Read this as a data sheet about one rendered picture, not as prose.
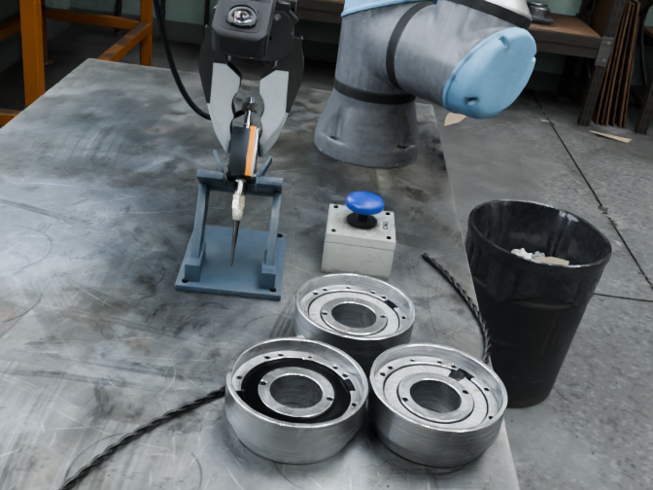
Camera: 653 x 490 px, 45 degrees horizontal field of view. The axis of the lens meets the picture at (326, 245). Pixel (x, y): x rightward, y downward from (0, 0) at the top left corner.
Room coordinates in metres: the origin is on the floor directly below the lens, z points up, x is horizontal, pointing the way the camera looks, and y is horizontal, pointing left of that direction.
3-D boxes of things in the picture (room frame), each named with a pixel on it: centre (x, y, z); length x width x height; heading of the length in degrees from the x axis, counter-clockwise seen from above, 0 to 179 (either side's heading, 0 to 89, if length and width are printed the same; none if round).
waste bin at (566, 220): (1.67, -0.49, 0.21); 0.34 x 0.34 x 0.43
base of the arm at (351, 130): (1.07, -0.04, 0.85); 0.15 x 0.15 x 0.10
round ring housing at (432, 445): (0.48, -0.10, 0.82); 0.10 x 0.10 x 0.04
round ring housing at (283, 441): (0.46, 0.01, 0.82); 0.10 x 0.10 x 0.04
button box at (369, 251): (0.73, -0.03, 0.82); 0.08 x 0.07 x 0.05; 1
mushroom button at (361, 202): (0.73, -0.03, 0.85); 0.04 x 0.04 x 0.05
